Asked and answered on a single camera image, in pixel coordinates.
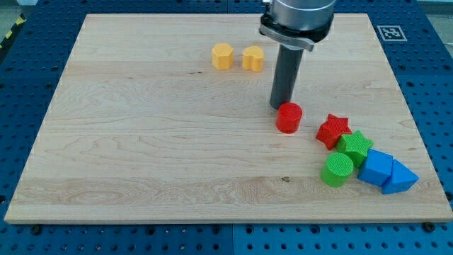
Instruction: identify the black and silver flange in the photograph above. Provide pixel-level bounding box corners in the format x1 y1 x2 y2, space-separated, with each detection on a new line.
259 13 334 52

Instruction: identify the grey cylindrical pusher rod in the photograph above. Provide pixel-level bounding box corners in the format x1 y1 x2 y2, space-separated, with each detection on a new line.
270 45 304 109

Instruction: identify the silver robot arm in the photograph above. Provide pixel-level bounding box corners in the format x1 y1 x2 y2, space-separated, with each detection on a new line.
259 0 336 109

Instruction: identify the yellow hexagon block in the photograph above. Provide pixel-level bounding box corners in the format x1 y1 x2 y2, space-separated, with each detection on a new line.
212 43 234 70

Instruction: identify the yellow heart block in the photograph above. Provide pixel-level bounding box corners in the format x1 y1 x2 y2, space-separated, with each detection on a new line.
242 46 265 72

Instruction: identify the red cylinder block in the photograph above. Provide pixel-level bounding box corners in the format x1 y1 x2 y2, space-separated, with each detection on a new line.
276 102 303 134

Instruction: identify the red star block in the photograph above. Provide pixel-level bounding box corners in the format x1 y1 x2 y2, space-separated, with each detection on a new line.
316 113 352 150

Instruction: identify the white fiducial marker tag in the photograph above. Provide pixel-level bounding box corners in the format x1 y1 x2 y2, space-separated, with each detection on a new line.
377 25 407 42

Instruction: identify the green star block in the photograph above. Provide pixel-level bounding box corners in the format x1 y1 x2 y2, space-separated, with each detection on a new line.
336 130 374 168

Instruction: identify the green cylinder block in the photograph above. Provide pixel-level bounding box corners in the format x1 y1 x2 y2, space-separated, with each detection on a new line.
321 152 354 188

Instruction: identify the blue cube block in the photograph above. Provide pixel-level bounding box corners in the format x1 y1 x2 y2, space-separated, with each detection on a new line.
357 149 394 186

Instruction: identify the light wooden board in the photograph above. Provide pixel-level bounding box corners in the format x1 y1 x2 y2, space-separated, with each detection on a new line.
5 13 452 224

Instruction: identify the blue triangle block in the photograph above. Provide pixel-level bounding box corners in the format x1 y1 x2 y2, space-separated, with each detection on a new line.
382 159 419 195

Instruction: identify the black bolt head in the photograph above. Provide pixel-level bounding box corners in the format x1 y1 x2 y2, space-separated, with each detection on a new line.
422 222 436 233
30 225 42 236

